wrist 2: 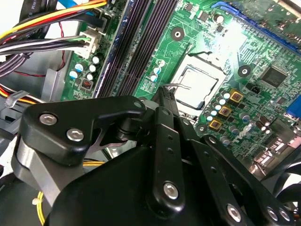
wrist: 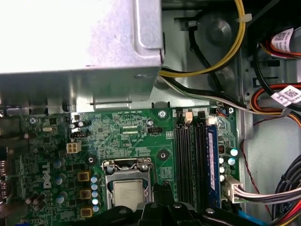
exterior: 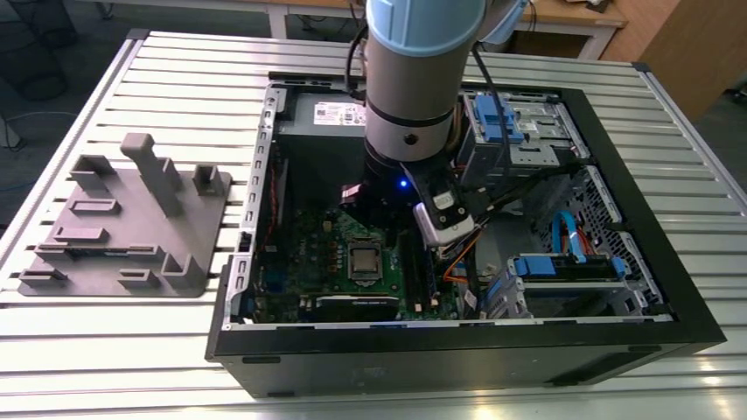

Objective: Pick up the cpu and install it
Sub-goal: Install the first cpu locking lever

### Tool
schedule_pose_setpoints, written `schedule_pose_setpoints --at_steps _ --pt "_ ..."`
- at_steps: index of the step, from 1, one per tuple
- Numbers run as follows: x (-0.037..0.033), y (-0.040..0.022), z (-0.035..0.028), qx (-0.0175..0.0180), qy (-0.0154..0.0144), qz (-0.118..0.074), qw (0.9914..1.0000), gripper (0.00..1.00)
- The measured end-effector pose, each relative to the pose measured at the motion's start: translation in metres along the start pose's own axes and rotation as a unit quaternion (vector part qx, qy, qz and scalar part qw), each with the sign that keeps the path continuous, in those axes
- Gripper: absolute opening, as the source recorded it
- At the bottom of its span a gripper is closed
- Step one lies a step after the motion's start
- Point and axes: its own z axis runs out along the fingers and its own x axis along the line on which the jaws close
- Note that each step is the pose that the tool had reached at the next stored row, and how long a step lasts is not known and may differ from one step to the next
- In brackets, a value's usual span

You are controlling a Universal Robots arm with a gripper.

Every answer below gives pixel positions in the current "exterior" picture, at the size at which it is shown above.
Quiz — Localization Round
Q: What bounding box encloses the metal drive cage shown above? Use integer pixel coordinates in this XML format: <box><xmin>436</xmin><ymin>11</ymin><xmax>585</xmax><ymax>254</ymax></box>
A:
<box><xmin>457</xmin><ymin>91</ymin><xmax>592</xmax><ymax>187</ymax></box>

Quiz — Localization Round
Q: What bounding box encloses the grey parts rack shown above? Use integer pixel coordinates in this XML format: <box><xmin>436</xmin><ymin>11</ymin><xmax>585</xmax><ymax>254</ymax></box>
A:
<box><xmin>15</xmin><ymin>132</ymin><xmax>234</xmax><ymax>299</ymax></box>

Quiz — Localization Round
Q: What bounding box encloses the grey power supply unit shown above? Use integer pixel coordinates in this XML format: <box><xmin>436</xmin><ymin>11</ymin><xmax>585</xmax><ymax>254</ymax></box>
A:
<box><xmin>272</xmin><ymin>91</ymin><xmax>372</xmax><ymax>212</ymax></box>

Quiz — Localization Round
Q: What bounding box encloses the green motherboard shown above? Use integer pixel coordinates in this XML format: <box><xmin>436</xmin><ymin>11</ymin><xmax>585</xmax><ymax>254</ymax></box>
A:
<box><xmin>253</xmin><ymin>205</ymin><xmax>462</xmax><ymax>325</ymax></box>

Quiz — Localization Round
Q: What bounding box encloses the metal disk bay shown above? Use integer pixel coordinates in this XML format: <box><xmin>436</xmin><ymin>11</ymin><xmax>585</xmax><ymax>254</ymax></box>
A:
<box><xmin>504</xmin><ymin>255</ymin><xmax>672</xmax><ymax>320</ymax></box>

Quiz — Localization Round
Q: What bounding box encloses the white power supply label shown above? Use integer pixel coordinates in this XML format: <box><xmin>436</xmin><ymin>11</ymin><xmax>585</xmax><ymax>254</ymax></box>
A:
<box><xmin>312</xmin><ymin>100</ymin><xmax>369</xmax><ymax>129</ymax></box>

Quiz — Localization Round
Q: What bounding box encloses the blue data wire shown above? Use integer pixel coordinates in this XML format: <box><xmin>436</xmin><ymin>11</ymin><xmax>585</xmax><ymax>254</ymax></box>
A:
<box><xmin>549</xmin><ymin>209</ymin><xmax>592</xmax><ymax>264</ymax></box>

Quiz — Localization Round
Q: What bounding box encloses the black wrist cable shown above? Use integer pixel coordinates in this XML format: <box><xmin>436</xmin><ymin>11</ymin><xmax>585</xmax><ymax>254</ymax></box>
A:
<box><xmin>470</xmin><ymin>45</ymin><xmax>518</xmax><ymax>207</ymax></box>

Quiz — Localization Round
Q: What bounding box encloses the hard disk in blue carrier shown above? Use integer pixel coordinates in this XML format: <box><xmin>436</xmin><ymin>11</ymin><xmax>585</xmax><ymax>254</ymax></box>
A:
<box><xmin>510</xmin><ymin>255</ymin><xmax>629</xmax><ymax>282</ymax></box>

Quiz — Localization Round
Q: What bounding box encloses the black RAM slot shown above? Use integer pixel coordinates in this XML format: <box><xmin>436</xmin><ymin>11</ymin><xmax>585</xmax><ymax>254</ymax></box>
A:
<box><xmin>405</xmin><ymin>235</ymin><xmax>425</xmax><ymax>312</ymax></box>
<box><xmin>400</xmin><ymin>234</ymin><xmax>420</xmax><ymax>312</ymax></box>
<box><xmin>418</xmin><ymin>244</ymin><xmax>434</xmax><ymax>310</ymax></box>

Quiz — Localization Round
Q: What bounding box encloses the white desk frame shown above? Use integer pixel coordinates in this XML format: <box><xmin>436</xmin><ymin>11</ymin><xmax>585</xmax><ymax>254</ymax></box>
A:
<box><xmin>265</xmin><ymin>0</ymin><xmax>369</xmax><ymax>43</ymax></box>

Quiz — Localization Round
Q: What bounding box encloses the wooden desk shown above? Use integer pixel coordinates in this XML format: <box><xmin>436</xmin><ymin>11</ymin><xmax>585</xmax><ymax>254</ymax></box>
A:
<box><xmin>521</xmin><ymin>0</ymin><xmax>630</xmax><ymax>60</ymax></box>

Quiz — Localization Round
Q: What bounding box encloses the black PC case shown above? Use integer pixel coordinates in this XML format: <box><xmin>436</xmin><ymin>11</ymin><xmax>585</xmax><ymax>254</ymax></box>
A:
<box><xmin>202</xmin><ymin>69</ymin><xmax>728</xmax><ymax>400</ymax></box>

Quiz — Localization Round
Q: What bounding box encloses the green RAM stick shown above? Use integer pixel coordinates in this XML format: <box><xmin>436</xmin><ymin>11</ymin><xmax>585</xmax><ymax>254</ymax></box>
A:
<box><xmin>63</xmin><ymin>247</ymin><xmax>134</xmax><ymax>258</ymax></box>

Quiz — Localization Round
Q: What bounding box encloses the black cable bundle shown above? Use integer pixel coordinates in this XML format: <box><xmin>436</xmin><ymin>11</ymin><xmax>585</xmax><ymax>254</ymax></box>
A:
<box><xmin>477</xmin><ymin>162</ymin><xmax>588</xmax><ymax>228</ymax></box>

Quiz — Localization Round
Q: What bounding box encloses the blue plastic disk carrier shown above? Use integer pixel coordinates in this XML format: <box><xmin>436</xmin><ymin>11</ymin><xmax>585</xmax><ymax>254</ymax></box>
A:
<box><xmin>473</xmin><ymin>94</ymin><xmax>525</xmax><ymax>144</ymax></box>
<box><xmin>484</xmin><ymin>279</ymin><xmax>518</xmax><ymax>319</ymax></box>

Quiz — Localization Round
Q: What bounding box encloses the CPU socket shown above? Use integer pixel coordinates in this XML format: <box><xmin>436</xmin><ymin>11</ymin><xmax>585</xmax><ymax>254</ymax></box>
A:
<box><xmin>344</xmin><ymin>235</ymin><xmax>388</xmax><ymax>289</ymax></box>

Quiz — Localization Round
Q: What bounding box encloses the metal socket cover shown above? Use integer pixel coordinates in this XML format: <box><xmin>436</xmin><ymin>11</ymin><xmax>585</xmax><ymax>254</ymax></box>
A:
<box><xmin>346</xmin><ymin>238</ymin><xmax>386</xmax><ymax>282</ymax></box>

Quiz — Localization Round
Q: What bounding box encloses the silver CPU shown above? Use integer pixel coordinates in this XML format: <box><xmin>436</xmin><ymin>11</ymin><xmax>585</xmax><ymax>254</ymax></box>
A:
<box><xmin>352</xmin><ymin>248</ymin><xmax>380</xmax><ymax>274</ymax></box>

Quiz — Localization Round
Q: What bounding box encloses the orange wire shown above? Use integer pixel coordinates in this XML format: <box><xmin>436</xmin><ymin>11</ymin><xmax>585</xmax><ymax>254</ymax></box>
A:
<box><xmin>441</xmin><ymin>244</ymin><xmax>477</xmax><ymax>286</ymax></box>

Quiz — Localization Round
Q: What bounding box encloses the wooden cabinet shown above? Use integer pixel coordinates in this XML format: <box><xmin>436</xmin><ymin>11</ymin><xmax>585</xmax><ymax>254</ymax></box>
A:
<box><xmin>600</xmin><ymin>0</ymin><xmax>747</xmax><ymax>123</ymax></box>

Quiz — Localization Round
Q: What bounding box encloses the black graphics card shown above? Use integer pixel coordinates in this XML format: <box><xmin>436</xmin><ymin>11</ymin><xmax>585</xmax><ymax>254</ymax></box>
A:
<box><xmin>312</xmin><ymin>293</ymin><xmax>404</xmax><ymax>324</ymax></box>

